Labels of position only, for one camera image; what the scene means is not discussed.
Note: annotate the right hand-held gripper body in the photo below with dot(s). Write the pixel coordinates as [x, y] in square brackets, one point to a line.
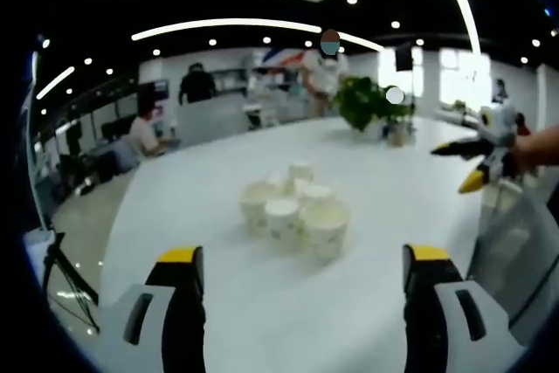
[500, 122]

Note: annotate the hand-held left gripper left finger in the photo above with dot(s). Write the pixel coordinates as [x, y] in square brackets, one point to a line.
[144, 303]

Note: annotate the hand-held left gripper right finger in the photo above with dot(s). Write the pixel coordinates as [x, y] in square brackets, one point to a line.
[454, 303]

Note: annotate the cluster of white paper cups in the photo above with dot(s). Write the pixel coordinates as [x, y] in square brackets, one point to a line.
[284, 216]

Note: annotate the small beige jar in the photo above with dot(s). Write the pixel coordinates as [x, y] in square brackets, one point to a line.
[396, 137]

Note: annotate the clear plastic container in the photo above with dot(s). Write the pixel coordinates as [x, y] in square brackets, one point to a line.
[511, 250]

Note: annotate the black tripod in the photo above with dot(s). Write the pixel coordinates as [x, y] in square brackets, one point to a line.
[65, 277]

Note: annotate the black hanging monitor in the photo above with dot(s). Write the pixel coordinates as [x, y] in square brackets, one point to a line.
[404, 58]

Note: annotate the white table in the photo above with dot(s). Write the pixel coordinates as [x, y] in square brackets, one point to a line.
[371, 224]

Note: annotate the green potted plant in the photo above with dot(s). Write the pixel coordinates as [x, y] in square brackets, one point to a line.
[362, 100]

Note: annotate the curved ceiling light strip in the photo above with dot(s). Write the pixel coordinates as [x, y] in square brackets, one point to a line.
[227, 25]
[463, 2]

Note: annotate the grey office partition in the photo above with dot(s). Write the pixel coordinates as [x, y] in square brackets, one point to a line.
[209, 122]

